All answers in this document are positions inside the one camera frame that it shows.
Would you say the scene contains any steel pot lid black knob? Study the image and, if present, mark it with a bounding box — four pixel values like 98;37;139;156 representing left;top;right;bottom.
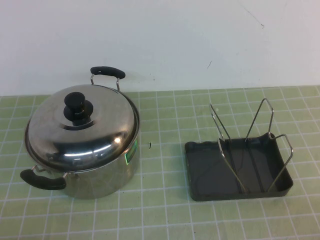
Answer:
24;84;140;174

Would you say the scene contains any stainless steel cooking pot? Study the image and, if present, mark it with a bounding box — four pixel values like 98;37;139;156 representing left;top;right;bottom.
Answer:
19;66;141;200

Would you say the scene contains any dark grey drip tray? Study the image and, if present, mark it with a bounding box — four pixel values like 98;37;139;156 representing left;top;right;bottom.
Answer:
184;133;295;202

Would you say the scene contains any metal wire lid rack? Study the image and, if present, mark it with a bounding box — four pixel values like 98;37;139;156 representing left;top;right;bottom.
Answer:
209;97;294;195

